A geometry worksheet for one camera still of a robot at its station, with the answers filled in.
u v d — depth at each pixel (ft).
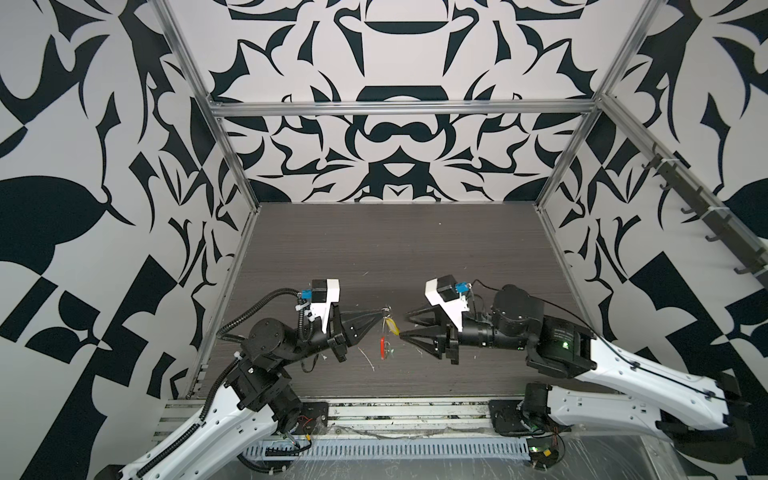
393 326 1.91
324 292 1.61
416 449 2.13
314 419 2.41
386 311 1.83
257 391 1.63
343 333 1.74
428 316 1.76
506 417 2.44
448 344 1.54
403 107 3.04
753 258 1.65
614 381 1.43
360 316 1.76
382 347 1.84
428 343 1.71
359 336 1.80
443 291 1.49
